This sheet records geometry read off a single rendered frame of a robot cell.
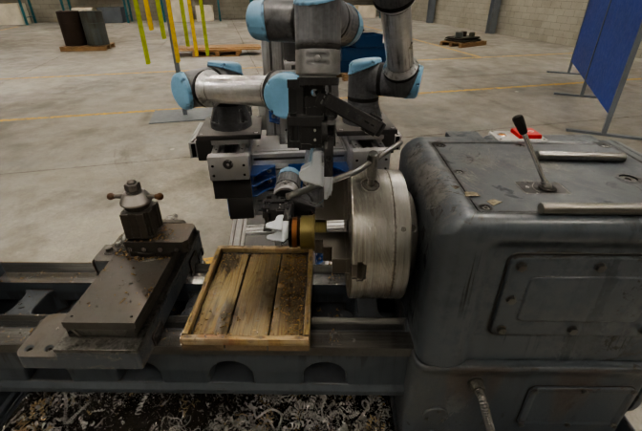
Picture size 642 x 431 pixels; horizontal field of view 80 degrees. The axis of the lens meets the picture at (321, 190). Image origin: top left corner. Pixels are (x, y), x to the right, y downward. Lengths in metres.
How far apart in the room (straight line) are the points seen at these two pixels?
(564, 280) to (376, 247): 0.37
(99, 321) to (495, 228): 0.84
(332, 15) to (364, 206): 0.38
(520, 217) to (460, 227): 0.11
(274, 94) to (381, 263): 0.50
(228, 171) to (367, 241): 0.68
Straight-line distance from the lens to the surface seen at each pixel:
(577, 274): 0.91
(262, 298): 1.07
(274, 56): 1.55
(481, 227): 0.74
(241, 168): 1.33
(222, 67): 1.37
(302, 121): 0.64
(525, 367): 1.05
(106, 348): 1.01
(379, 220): 0.81
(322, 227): 0.93
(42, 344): 1.13
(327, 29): 0.64
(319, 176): 0.67
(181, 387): 1.17
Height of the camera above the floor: 1.62
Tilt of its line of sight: 28 degrees down
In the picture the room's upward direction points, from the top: straight up
